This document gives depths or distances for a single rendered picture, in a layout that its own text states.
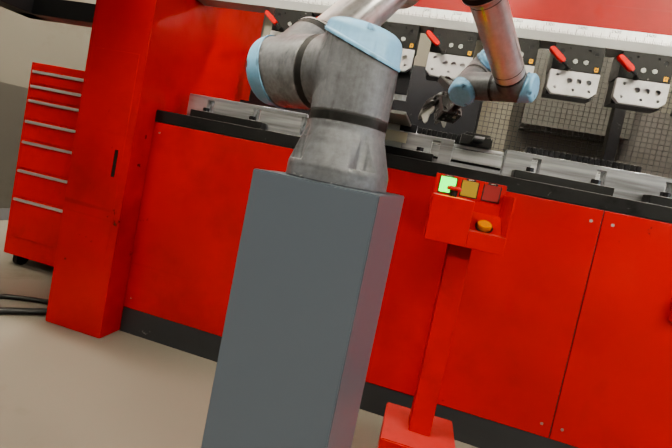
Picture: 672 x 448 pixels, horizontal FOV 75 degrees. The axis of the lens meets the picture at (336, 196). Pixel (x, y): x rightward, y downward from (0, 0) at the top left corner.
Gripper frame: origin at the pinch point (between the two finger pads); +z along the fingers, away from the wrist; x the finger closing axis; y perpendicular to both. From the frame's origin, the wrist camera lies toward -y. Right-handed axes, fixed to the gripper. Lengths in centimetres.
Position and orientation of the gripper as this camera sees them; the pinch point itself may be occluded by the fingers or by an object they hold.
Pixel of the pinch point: (428, 117)
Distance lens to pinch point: 158.6
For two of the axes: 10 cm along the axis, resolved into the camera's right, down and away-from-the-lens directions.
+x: 9.4, 1.7, 3.0
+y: -0.3, 9.1, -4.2
